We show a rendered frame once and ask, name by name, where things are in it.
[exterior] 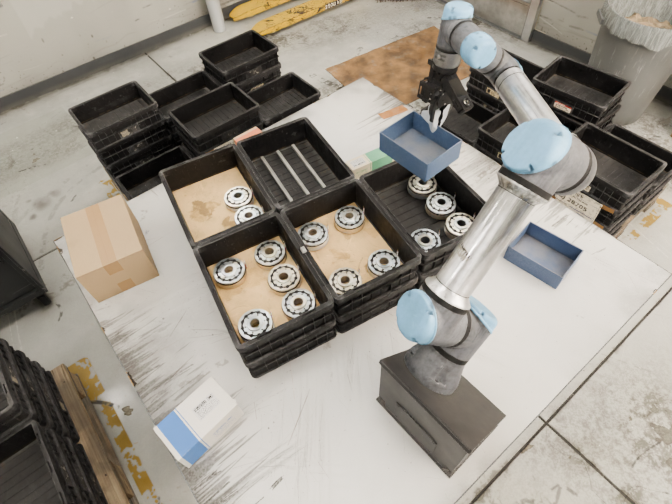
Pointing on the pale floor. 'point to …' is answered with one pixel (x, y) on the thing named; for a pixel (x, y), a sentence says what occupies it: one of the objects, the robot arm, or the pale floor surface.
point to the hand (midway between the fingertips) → (436, 129)
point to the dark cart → (17, 270)
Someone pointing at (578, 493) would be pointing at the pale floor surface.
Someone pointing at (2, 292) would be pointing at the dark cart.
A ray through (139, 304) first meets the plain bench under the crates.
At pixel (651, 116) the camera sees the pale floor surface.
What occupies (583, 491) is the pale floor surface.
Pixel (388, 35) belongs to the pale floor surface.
